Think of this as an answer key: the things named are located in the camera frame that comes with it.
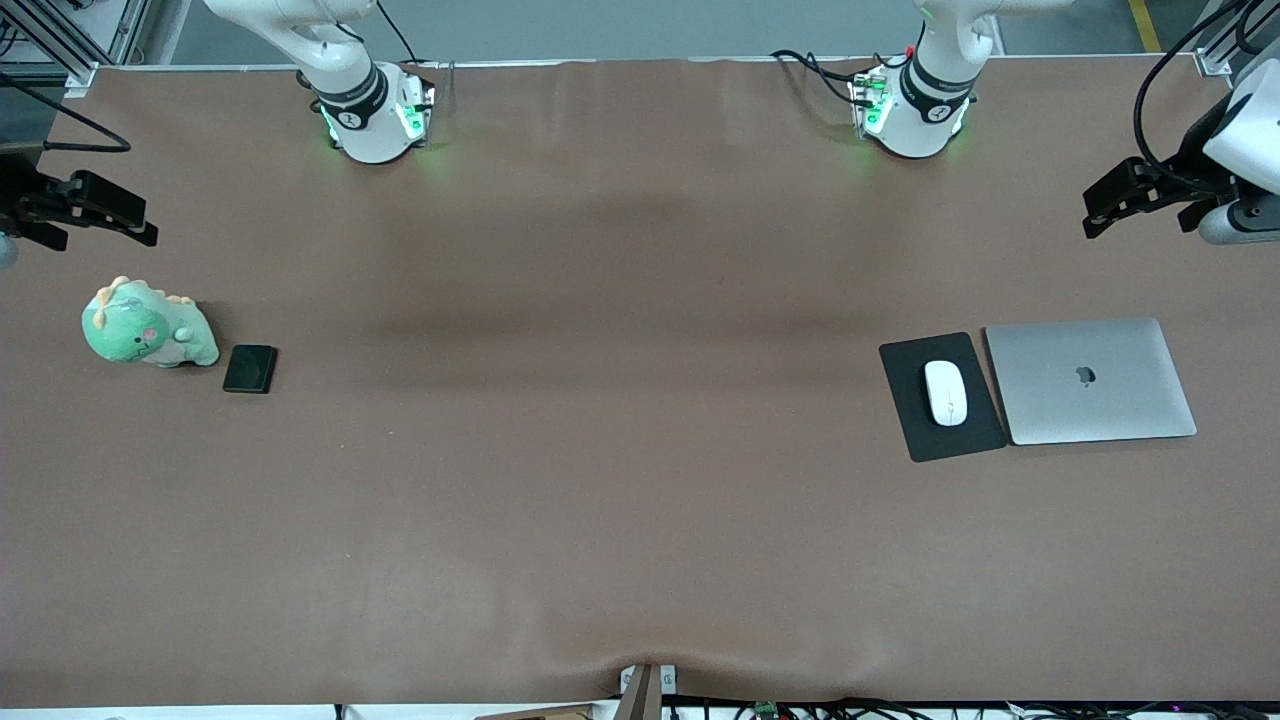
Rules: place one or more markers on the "brown table cover mat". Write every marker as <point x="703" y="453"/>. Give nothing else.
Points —
<point x="640" y="550"/>

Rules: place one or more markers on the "aluminium frame profile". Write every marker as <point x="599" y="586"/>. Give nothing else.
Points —
<point x="1215" y="62"/>
<point x="50" y="37"/>

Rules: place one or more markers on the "black phone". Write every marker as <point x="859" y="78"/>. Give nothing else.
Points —
<point x="250" y="368"/>

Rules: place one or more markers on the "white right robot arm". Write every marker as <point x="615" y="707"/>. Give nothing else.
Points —
<point x="350" y="100"/>

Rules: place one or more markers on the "grey metal bracket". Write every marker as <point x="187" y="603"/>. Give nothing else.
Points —
<point x="668" y="678"/>

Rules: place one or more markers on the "black mouse pad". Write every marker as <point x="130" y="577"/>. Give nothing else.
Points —
<point x="900" y="400"/>

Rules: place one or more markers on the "green dinosaur plush toy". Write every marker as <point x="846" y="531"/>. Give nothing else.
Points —
<point x="140" y="330"/>

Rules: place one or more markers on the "white computer mouse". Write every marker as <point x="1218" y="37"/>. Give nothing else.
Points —
<point x="945" y="395"/>

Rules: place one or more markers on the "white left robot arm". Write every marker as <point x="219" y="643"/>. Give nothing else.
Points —
<point x="930" y="100"/>

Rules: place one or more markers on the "silver laptop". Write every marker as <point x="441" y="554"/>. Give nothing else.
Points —
<point x="1120" y="400"/>

